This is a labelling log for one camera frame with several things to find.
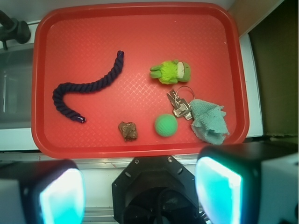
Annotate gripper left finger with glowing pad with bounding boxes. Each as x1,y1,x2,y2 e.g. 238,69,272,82
0,160,86,224

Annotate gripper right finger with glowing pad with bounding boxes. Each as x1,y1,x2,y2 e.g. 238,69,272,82
195,142,299,224

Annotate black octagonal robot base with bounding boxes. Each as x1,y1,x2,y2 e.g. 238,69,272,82
112,156,205,224

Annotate blue-green cloth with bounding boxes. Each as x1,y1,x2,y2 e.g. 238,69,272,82
190,99,229,145

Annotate brown crumpled lump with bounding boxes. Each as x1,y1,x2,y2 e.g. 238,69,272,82
118,122,138,141

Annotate green textured ball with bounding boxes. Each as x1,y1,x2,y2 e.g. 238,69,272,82
154,114,178,137

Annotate red plastic tray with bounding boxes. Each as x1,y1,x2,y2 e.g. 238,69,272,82
32,2,249,158

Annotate clear plastic bin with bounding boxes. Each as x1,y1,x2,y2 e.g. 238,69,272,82
0,48,33,129

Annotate green plush frog toy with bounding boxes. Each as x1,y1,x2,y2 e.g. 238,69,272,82
149,60,191,84

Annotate dark purple twisted rope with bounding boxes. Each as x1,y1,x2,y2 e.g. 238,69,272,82
52,49,125,124

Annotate silver keys on ring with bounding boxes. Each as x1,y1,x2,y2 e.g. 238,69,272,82
166,85,195,120

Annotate black clamp mount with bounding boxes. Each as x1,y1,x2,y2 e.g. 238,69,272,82
0,11,31,50

